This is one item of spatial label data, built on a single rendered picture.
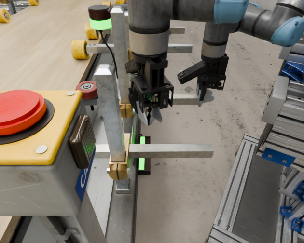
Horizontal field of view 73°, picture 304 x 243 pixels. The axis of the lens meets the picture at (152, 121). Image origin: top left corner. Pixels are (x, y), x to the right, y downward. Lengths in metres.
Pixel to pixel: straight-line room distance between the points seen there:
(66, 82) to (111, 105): 0.44
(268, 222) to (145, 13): 1.19
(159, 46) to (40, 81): 0.61
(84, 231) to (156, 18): 0.32
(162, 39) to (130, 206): 0.49
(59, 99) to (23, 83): 0.76
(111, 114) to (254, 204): 1.07
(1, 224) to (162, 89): 0.41
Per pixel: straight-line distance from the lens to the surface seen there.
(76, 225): 0.25
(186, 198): 1.50
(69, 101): 0.16
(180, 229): 1.41
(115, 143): 0.52
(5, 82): 0.97
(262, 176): 1.49
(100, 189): 0.82
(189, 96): 0.80
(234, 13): 0.37
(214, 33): 0.68
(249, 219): 1.30
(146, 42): 0.39
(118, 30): 0.63
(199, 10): 0.37
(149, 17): 0.38
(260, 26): 0.70
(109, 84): 0.41
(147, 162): 0.77
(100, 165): 0.88
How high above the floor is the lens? 1.31
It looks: 41 degrees down
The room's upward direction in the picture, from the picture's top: straight up
